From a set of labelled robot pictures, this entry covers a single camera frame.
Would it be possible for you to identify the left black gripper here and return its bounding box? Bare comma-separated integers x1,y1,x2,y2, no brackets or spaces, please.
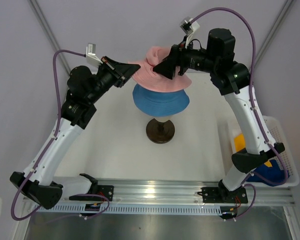
87,56,141,104

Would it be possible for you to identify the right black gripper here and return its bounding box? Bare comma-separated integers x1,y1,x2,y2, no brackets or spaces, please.
152,35,218,81

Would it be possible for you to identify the pink bucket hat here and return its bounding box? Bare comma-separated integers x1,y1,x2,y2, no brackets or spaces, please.
129,46,192,93

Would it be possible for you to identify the blue bucket hat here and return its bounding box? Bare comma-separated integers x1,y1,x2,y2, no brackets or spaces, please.
132,84,190,117

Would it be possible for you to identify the cream mannequin head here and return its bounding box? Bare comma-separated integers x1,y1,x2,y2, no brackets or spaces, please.
146,115,175,144

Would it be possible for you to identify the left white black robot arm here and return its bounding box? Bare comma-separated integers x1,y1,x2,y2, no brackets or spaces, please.
10,56,141,210

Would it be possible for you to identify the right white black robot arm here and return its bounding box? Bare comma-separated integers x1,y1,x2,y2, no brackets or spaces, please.
153,28,285,203

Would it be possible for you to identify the yellow hat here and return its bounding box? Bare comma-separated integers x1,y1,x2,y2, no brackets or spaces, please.
231,133,268,170

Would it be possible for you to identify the white plastic basket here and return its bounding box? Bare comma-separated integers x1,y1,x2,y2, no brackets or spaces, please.
227,114,300,188

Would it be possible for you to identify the dark blue hat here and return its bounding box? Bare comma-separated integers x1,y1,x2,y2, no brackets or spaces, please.
246,159,286,187

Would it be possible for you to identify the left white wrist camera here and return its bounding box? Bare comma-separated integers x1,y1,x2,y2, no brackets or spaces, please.
85,43,102,68

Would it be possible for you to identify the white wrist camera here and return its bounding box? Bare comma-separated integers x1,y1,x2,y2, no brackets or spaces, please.
179,17,200,48
85,43,102,68

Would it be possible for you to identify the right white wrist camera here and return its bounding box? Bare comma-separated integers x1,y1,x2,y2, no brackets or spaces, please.
179,17,200,48

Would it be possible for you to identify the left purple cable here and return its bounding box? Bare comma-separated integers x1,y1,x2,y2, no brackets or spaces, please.
10,49,111,222

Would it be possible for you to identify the left aluminium corner post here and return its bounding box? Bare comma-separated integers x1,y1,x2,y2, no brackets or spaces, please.
27,0,71,75

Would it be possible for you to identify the aluminium corner post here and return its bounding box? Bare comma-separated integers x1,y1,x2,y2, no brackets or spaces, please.
245,0,296,68
27,0,71,75

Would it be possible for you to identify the aluminium mounting rail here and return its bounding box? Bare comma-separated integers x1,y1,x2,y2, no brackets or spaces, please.
22,176,296,206

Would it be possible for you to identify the right aluminium corner post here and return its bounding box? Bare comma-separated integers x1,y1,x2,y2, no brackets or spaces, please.
245,0,296,68

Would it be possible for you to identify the white slotted cable duct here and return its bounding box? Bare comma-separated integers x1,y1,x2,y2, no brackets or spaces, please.
38,203,235,216

